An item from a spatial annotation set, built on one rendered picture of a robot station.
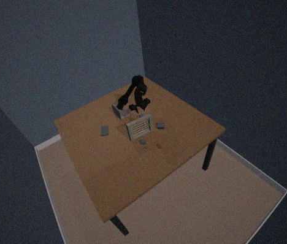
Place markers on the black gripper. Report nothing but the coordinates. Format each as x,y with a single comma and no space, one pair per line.
134,107

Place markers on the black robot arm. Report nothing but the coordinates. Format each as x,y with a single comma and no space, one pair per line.
137,81

